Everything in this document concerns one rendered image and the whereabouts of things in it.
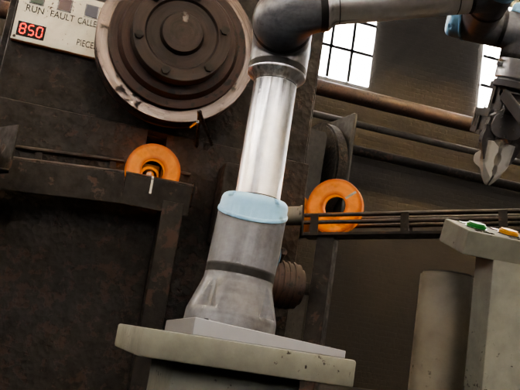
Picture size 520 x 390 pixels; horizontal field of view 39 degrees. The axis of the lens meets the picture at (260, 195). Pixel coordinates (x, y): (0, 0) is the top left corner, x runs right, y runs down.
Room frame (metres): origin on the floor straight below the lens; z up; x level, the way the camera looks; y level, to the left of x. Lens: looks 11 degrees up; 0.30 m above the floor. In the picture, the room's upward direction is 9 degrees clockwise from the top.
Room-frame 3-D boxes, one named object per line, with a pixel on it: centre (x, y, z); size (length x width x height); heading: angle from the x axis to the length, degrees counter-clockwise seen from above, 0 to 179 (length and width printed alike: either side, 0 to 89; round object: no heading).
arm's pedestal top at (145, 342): (1.22, 0.02, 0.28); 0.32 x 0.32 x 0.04; 15
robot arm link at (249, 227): (1.23, 0.01, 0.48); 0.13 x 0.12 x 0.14; 178
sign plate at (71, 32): (2.07, 0.67, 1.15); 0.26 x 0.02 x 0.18; 103
